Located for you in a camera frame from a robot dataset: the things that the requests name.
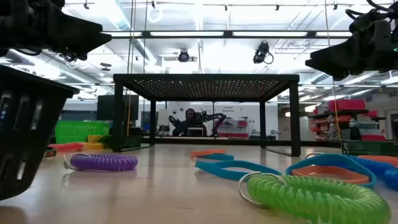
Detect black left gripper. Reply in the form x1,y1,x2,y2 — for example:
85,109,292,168
0,0,112,62

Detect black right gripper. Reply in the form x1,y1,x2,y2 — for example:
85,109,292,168
305,6,398,82

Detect yellow coil wristband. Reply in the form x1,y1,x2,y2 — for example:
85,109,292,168
81,142,104,150

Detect orange coil wristband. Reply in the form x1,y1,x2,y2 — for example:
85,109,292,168
48,142,86,152

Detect black perforated metal riser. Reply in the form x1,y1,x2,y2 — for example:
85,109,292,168
112,73,302,157

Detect green coil wristband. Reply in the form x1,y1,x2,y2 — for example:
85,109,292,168
238,171,392,224

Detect large red storage bin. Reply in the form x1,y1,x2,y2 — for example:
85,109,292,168
328,99,367,112

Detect black storage shelf rack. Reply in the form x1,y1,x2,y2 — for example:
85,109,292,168
307,98,388,141

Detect black background monitor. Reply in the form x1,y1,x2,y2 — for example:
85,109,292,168
96,95,140,121

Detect green plastic basket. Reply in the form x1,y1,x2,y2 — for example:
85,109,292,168
55,120,111,144

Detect black plastic basket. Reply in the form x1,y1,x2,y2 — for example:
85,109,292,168
0,64,81,202

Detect purple coil wristband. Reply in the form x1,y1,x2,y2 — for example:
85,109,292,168
63,152,139,173

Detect white shelf with red bins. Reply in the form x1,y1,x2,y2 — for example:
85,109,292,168
216,117,249,139

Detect person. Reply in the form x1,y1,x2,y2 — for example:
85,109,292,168
172,108,208,137

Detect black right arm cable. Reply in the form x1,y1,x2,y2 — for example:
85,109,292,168
344,0,393,21

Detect thin black hanging cable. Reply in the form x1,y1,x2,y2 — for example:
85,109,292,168
142,0,149,75

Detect white hanging ring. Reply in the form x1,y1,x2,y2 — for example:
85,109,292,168
146,6,164,24

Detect black ceiling camera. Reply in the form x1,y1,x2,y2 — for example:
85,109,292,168
252,41,275,65
177,49,191,63

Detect black overhead frame bar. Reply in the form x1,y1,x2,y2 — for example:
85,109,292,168
101,29,354,40

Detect black metal table frame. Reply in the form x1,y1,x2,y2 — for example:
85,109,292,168
141,136,343,147

